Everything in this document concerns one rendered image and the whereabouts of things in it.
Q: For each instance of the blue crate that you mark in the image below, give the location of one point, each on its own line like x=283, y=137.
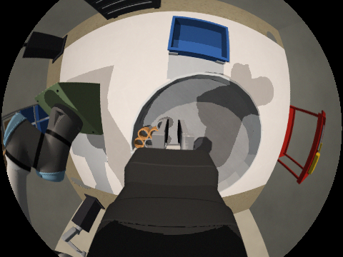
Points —
x=199, y=38

